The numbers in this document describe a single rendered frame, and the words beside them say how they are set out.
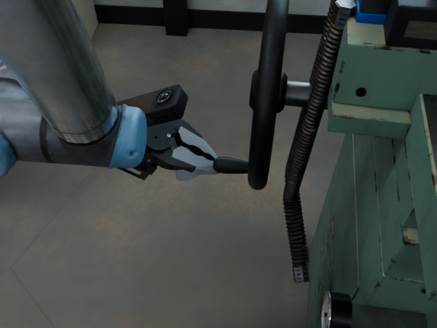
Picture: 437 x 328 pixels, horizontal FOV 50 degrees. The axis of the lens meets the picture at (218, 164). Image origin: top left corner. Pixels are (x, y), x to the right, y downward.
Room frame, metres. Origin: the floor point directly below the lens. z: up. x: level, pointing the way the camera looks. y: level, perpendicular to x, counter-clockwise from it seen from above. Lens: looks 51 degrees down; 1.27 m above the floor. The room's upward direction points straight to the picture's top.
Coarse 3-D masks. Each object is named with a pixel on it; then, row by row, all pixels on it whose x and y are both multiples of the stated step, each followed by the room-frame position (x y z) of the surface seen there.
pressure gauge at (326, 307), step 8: (328, 296) 0.25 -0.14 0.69; (336, 296) 0.25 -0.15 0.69; (344, 296) 0.25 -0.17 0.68; (328, 304) 0.25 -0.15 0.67; (336, 304) 0.24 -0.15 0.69; (344, 304) 0.24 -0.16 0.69; (328, 312) 0.23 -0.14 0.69; (336, 312) 0.23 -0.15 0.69; (344, 312) 0.23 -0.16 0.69; (328, 320) 0.22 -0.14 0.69; (336, 320) 0.22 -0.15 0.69; (344, 320) 0.22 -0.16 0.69
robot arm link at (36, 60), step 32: (0, 0) 0.28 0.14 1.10; (32, 0) 0.29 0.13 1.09; (64, 0) 0.32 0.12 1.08; (0, 32) 0.29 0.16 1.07; (32, 32) 0.29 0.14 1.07; (64, 32) 0.31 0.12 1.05; (32, 64) 0.30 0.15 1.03; (64, 64) 0.31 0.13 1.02; (96, 64) 0.35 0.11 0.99; (32, 96) 0.32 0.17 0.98; (64, 96) 0.31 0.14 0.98; (96, 96) 0.33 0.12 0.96; (64, 128) 0.33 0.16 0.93; (96, 128) 0.34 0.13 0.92; (128, 128) 0.36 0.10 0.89; (64, 160) 0.35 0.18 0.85; (96, 160) 0.34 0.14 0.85; (128, 160) 0.34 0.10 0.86
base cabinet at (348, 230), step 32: (352, 160) 0.57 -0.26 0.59; (352, 192) 0.50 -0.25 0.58; (320, 224) 0.66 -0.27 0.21; (352, 224) 0.44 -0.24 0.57; (320, 256) 0.55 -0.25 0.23; (352, 256) 0.38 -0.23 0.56; (320, 288) 0.46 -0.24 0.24; (352, 288) 0.32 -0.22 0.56; (384, 288) 0.27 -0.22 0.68; (416, 288) 0.26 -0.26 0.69; (320, 320) 0.39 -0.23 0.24
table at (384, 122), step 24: (432, 96) 0.40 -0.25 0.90; (336, 120) 0.40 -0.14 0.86; (360, 120) 0.40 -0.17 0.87; (384, 120) 0.39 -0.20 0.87; (408, 120) 0.39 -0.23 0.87; (432, 120) 0.36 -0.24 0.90; (408, 144) 0.37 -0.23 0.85; (432, 144) 0.33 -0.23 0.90; (432, 168) 0.30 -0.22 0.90; (432, 192) 0.27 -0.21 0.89; (432, 216) 0.25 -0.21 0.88; (432, 240) 0.23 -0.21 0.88; (432, 264) 0.21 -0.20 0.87; (432, 288) 0.18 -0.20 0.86
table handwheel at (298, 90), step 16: (272, 0) 0.52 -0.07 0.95; (288, 0) 0.53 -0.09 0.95; (272, 16) 0.49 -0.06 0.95; (272, 32) 0.46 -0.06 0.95; (272, 48) 0.44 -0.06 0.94; (272, 64) 0.43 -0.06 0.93; (256, 80) 0.50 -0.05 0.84; (272, 80) 0.41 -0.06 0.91; (256, 96) 0.41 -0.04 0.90; (272, 96) 0.40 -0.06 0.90; (288, 96) 0.49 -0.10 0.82; (304, 96) 0.49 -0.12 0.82; (256, 112) 0.39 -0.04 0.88; (272, 112) 0.39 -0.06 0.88; (256, 128) 0.38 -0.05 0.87; (272, 128) 0.38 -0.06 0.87; (256, 144) 0.38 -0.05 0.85; (256, 160) 0.37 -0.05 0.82; (256, 176) 0.37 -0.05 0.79
